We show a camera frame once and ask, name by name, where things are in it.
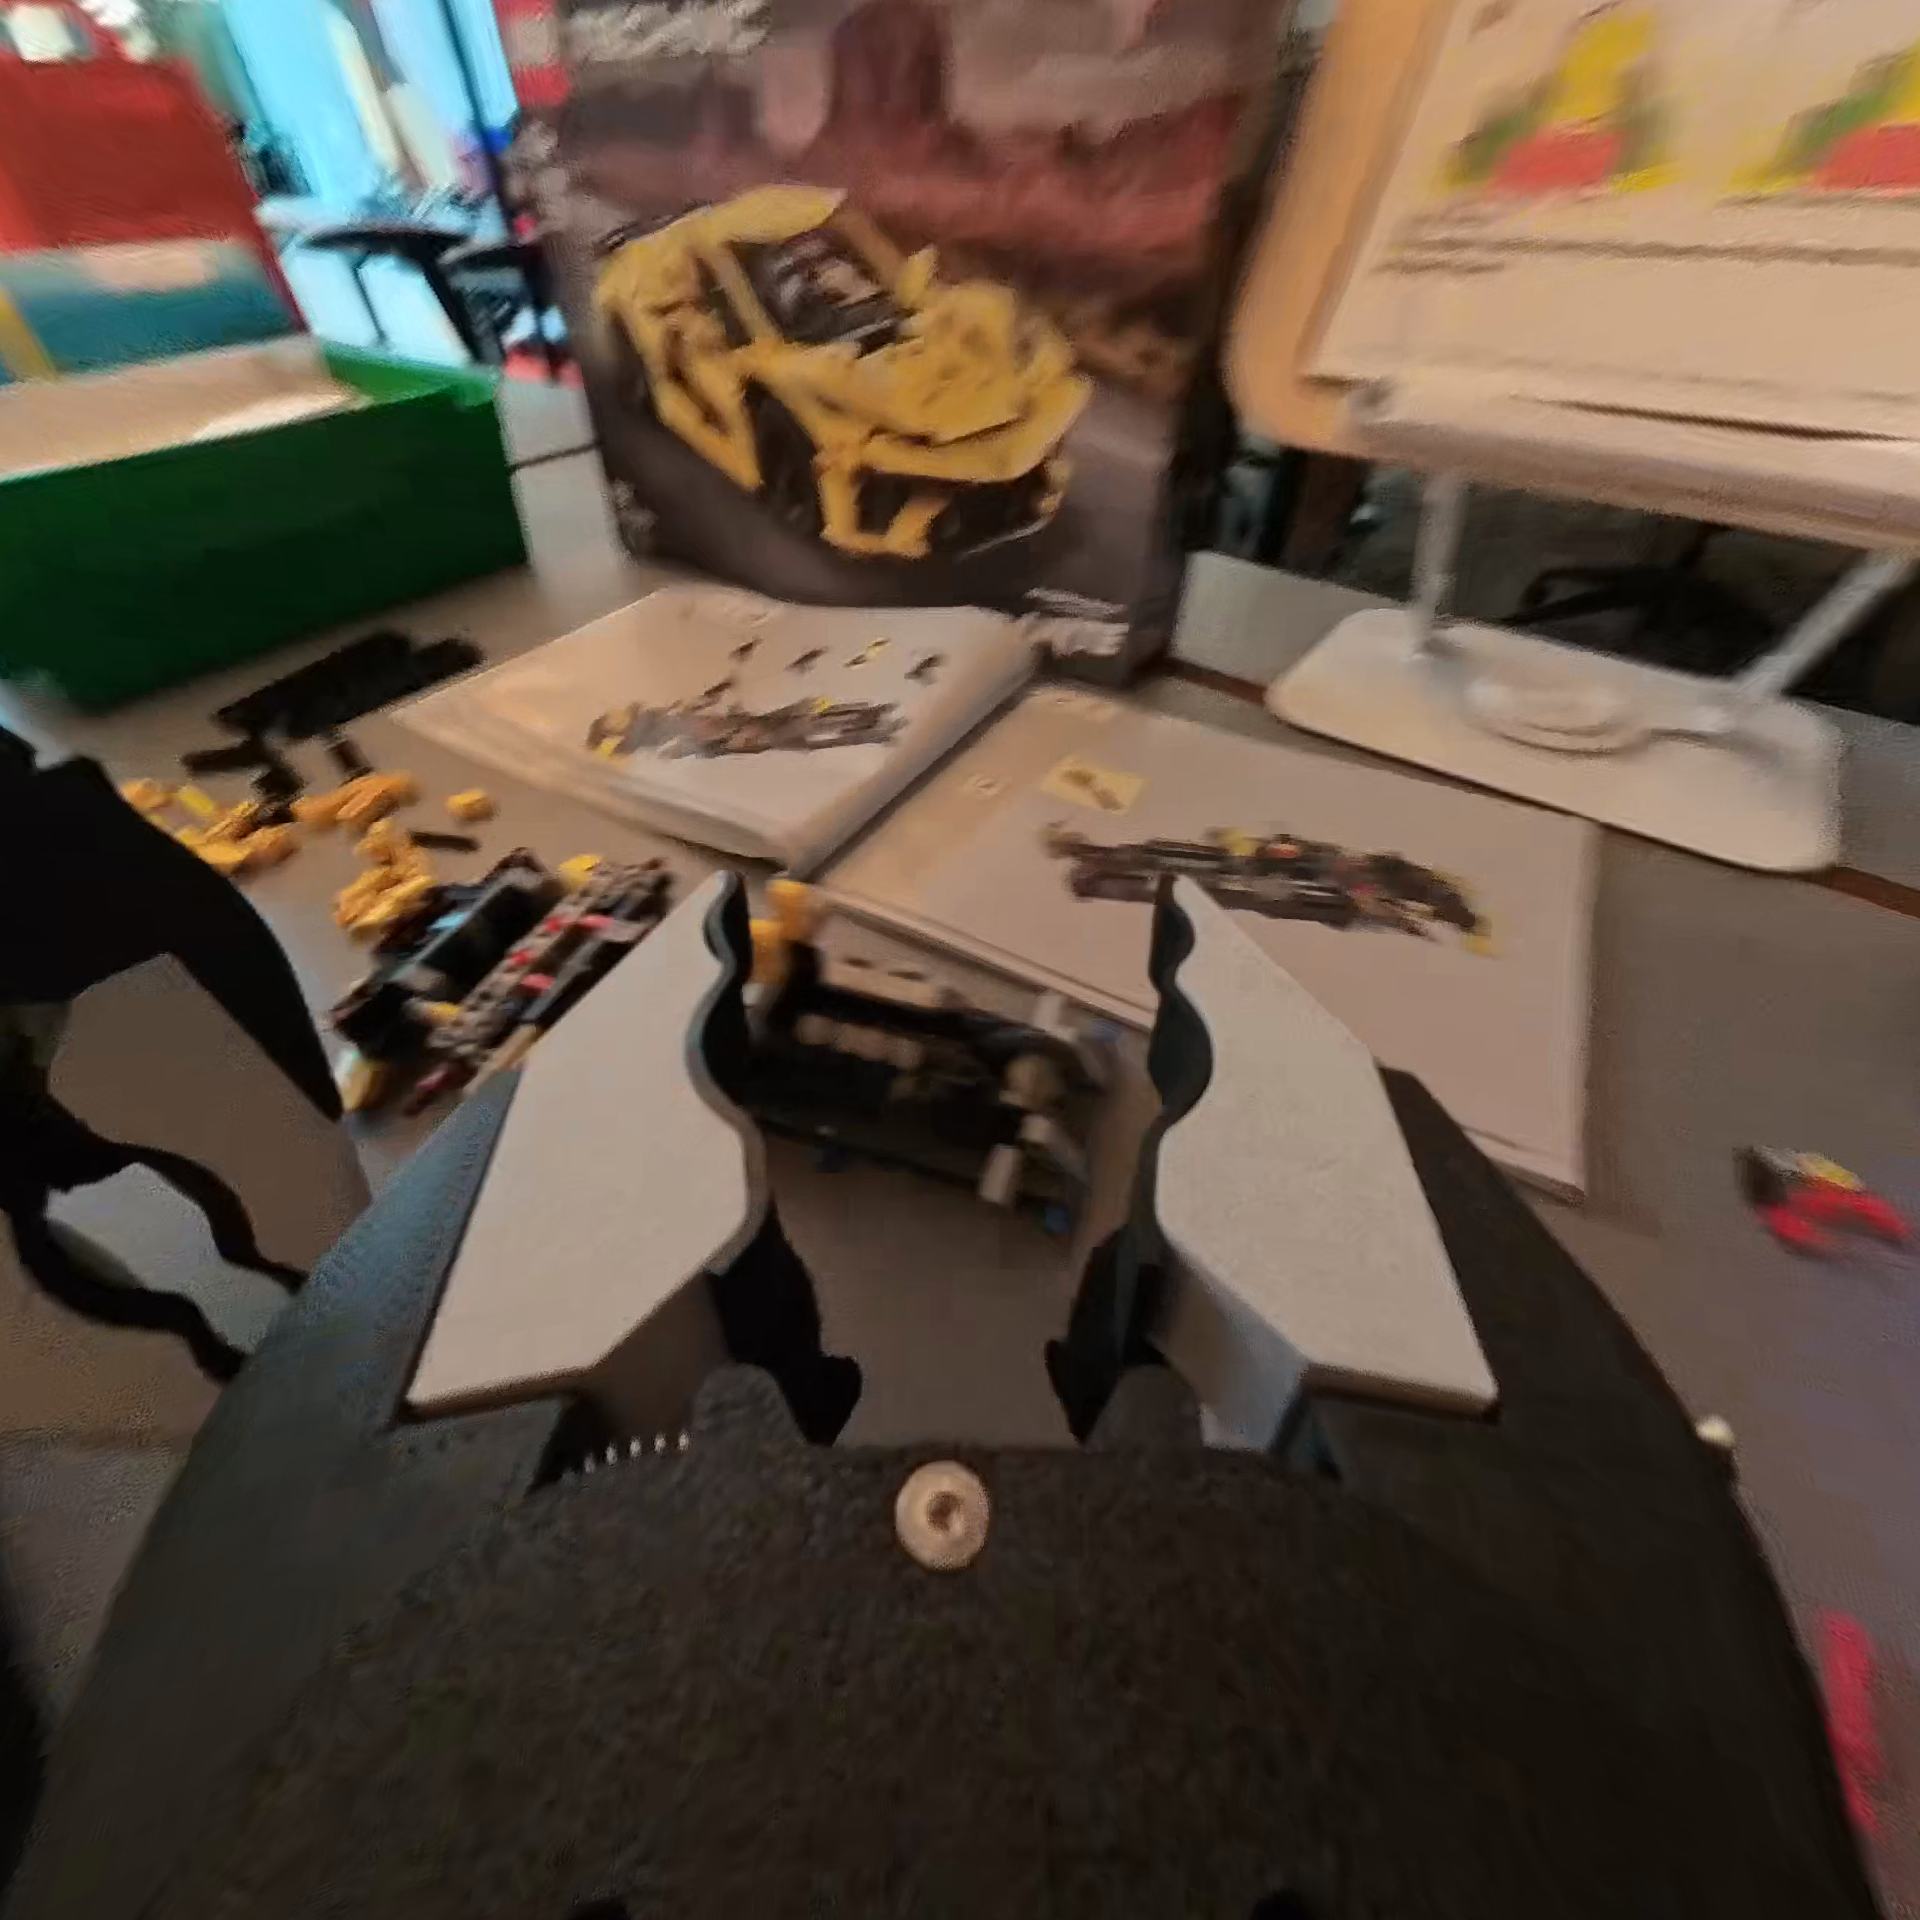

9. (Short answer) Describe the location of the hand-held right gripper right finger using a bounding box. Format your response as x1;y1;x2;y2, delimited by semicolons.
1043;879;1502;1455

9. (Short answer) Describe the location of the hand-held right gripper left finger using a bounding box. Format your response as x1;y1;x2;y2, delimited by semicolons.
402;871;867;1446

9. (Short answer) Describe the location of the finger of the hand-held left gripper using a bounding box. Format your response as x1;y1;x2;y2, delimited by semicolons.
0;1077;311;1382
0;733;348;1123

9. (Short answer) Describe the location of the pile of yellow lego parts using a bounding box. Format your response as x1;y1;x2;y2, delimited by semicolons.
119;772;498;940

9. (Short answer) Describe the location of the lego car model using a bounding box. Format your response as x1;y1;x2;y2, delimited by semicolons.
329;846;1120;1240

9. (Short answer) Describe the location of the lego instruction booklet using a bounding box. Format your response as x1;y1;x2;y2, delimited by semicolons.
396;584;1607;1202

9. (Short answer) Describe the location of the cluster of mixed lego bushes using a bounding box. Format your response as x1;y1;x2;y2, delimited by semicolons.
1739;1147;1914;1255

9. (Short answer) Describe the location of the long red lego pin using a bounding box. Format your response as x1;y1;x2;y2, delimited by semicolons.
1814;1612;1891;1850

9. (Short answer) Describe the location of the printed lego set box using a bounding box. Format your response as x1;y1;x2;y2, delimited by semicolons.
546;0;1292;684

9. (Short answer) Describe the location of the green box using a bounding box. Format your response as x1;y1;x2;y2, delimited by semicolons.
0;336;528;710

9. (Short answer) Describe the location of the teal box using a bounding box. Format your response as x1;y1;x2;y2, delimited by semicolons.
0;246;310;385

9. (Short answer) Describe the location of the black office chair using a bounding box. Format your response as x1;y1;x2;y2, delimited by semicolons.
300;210;557;379

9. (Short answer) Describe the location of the printed instruction sheet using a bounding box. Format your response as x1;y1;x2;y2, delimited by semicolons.
1304;0;1920;438

